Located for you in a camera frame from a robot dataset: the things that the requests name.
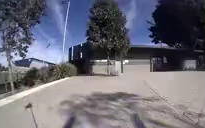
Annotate tan concrete path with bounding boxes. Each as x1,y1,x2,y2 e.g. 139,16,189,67
0,70,205,128

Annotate dark conical tree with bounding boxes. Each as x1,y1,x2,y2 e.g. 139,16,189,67
85,0,131,76

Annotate dark flat-roofed building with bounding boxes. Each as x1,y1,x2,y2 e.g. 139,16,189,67
68,41,205,76

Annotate green bushes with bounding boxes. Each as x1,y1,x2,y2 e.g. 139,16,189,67
23,62,78,88

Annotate tall light pole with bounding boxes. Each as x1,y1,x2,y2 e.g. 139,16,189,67
61,0,72,63

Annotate pale building with dark roof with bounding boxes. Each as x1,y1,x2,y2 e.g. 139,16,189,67
13,57,57,73

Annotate large dark tree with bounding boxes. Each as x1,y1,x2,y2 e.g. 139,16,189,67
148,0,205,51

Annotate pale concrete kerb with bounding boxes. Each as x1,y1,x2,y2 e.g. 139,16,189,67
0,77,71,112

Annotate slender tree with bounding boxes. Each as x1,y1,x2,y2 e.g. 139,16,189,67
0,0,48,93

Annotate green grass field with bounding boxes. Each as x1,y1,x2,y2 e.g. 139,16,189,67
0,71,26,86

